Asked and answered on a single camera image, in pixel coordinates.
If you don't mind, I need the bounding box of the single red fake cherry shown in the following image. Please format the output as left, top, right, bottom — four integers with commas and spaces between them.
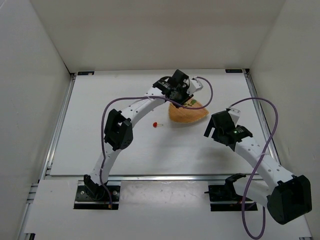
152, 122, 163, 128

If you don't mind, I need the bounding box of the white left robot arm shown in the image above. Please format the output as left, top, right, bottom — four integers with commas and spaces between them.
84, 69, 203, 201

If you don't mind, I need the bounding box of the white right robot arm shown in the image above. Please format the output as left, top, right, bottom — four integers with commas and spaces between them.
204, 108, 312, 225

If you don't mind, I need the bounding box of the woven fan-shaped fruit basket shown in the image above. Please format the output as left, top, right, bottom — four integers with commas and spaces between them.
168, 103, 209, 124

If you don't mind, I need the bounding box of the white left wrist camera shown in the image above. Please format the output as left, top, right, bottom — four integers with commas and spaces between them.
187, 78, 204, 95

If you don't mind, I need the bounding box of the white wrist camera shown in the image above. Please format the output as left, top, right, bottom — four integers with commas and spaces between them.
226, 108, 241, 126
187, 78, 204, 95

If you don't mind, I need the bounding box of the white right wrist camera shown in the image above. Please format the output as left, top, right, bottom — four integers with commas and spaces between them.
226, 108, 241, 126

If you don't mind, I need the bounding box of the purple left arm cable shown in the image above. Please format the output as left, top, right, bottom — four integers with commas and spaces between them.
99, 76, 213, 209

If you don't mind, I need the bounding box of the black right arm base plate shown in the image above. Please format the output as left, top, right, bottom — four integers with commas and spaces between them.
205, 185, 243, 212

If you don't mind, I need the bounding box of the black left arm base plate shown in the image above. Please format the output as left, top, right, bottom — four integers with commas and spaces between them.
73, 182, 121, 210

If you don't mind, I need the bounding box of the aluminium table edge rail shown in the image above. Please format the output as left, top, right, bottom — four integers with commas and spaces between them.
17, 73, 77, 240

